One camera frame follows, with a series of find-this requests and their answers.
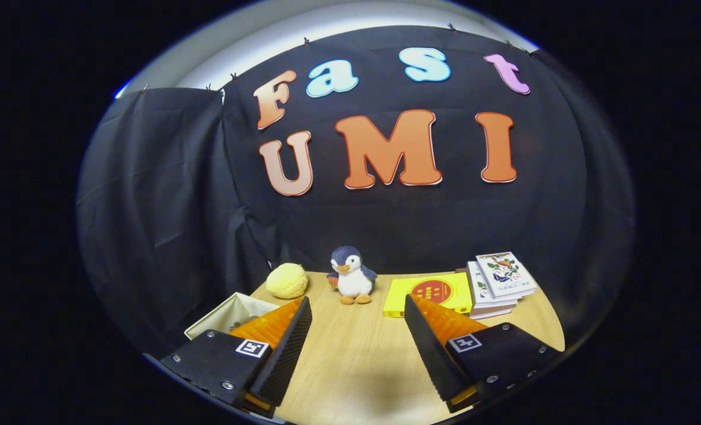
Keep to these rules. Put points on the blue white penguin plush toy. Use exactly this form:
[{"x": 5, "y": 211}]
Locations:
[{"x": 353, "y": 277}]

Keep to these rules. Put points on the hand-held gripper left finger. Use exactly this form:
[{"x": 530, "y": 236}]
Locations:
[{"x": 282, "y": 354}]

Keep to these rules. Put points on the white book with bird cover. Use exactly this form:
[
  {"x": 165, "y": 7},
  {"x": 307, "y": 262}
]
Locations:
[{"x": 504, "y": 273}]

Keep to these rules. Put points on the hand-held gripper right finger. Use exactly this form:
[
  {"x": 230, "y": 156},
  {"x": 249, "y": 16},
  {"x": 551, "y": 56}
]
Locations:
[{"x": 430, "y": 351}]

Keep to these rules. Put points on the yellow book with red circle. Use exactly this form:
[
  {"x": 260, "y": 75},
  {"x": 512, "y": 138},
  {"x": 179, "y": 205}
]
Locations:
[{"x": 400, "y": 295}]

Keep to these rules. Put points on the pale pink book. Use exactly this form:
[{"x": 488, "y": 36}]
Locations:
[{"x": 492, "y": 311}]

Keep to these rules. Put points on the yellow bun plush toy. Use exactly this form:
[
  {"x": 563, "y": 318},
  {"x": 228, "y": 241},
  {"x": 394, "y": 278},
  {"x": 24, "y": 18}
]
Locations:
[{"x": 287, "y": 281}]

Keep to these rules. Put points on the cream fabric storage box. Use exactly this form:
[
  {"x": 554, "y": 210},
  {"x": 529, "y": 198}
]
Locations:
[{"x": 220, "y": 313}]

